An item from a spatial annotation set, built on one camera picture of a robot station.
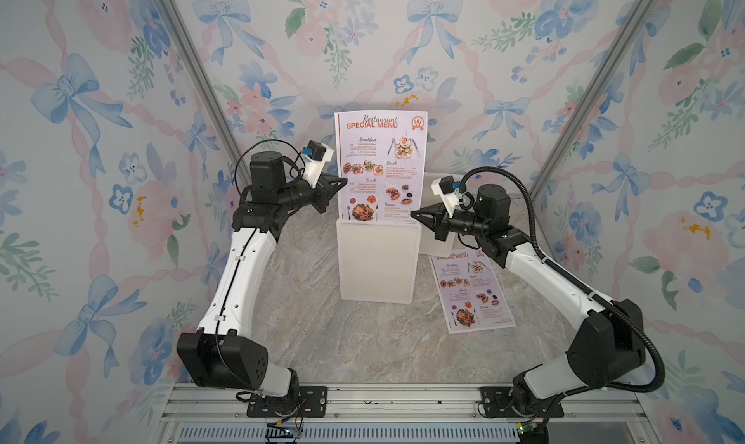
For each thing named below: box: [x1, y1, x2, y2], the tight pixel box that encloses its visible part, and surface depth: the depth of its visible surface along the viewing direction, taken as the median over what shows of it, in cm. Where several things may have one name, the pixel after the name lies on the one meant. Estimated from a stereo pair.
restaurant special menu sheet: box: [333, 109, 428, 221], surface depth 68 cm
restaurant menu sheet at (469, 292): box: [428, 248, 517, 335], surface depth 95 cm
